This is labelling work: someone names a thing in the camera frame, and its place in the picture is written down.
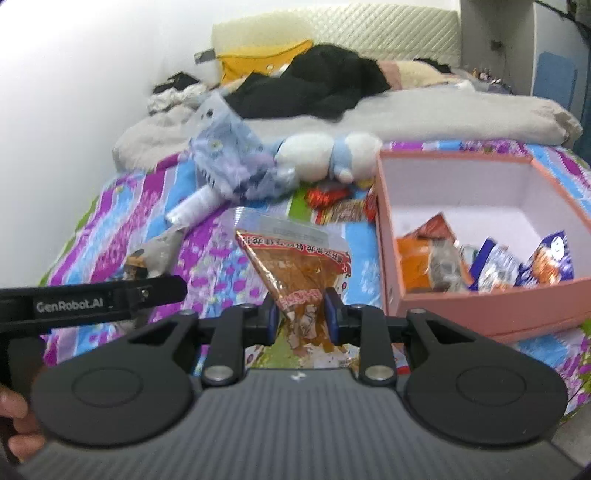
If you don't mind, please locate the orange snack bag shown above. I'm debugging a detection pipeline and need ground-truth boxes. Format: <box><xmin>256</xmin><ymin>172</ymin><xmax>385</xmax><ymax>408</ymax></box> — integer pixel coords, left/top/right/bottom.
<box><xmin>397</xmin><ymin>213</ymin><xmax>473</xmax><ymax>293</ymax></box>

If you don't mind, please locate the blue snack bag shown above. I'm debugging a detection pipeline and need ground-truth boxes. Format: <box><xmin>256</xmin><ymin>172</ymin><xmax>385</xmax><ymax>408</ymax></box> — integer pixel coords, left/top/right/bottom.
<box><xmin>516</xmin><ymin>230</ymin><xmax>574</xmax><ymax>288</ymax></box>

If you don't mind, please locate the brown triangular snack bag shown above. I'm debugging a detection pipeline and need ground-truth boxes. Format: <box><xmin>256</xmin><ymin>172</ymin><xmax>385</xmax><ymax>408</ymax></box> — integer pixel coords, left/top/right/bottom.
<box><xmin>235</xmin><ymin>229</ymin><xmax>352</xmax><ymax>357</ymax></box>

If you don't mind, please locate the clear dark snack bag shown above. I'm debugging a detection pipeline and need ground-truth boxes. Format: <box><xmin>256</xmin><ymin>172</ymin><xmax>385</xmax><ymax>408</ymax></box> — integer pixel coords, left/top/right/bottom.
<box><xmin>123</xmin><ymin>227</ymin><xmax>186</xmax><ymax>280</ymax></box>

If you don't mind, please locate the person's left hand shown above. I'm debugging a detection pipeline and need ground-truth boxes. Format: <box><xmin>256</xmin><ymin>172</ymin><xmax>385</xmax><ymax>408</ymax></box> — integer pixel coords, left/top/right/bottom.
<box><xmin>0</xmin><ymin>386</ymin><xmax>47</xmax><ymax>462</ymax></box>

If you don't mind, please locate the pink cardboard box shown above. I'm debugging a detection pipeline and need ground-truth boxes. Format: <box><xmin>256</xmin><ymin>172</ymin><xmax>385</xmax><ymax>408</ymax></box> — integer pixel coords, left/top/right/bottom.
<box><xmin>376</xmin><ymin>150</ymin><xmax>590</xmax><ymax>342</ymax></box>

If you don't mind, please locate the white cylindrical canister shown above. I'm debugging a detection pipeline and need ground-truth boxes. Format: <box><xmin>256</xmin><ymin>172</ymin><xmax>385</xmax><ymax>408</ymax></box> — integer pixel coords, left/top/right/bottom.
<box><xmin>165</xmin><ymin>185</ymin><xmax>225</xmax><ymax>228</ymax></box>

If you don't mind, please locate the grey blanket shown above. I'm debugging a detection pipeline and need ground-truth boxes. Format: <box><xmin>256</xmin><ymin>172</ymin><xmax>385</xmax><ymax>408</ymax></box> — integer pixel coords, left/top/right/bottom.
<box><xmin>112</xmin><ymin>85</ymin><xmax>583</xmax><ymax>171</ymax></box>

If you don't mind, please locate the red crinkled snack bag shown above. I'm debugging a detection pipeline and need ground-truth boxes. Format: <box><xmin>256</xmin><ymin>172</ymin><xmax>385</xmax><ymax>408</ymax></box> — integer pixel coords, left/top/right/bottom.
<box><xmin>304</xmin><ymin>181</ymin><xmax>378</xmax><ymax>225</ymax></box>

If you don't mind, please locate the pale blue plastic bag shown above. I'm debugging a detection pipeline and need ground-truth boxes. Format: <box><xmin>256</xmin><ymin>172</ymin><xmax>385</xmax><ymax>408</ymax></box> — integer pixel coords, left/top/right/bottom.
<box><xmin>186</xmin><ymin>92</ymin><xmax>298</xmax><ymax>202</ymax></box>

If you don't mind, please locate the white and blue plush toy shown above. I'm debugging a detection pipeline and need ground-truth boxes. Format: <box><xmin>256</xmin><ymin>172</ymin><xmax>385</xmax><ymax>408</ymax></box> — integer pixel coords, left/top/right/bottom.
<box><xmin>270</xmin><ymin>132</ymin><xmax>383</xmax><ymax>184</ymax></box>

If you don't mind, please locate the blue chair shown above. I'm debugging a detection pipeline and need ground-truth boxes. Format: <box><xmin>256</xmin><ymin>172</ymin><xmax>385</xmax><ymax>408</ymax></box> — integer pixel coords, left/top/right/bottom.
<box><xmin>533</xmin><ymin>52</ymin><xmax>578</xmax><ymax>110</ymax></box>

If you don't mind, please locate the yellow pillow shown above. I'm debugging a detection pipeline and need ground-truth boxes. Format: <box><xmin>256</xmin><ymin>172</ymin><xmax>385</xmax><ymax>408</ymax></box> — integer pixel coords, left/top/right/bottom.
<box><xmin>217</xmin><ymin>39</ymin><xmax>314</xmax><ymax>84</ymax></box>

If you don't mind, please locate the black clothing pile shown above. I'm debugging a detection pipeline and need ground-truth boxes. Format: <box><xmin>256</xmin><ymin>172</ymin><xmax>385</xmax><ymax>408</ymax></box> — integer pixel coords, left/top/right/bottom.
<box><xmin>225</xmin><ymin>44</ymin><xmax>390</xmax><ymax>121</ymax></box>

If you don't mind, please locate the grey shelf unit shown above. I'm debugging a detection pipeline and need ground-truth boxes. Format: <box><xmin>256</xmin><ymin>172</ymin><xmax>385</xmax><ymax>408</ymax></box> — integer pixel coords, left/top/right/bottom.
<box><xmin>459</xmin><ymin>0</ymin><xmax>591</xmax><ymax>98</ymax></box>

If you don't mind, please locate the cream quilted headboard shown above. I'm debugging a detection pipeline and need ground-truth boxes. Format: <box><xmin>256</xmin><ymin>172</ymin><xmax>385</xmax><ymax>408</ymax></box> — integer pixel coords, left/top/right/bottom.
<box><xmin>211</xmin><ymin>3</ymin><xmax>462</xmax><ymax>68</ymax></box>

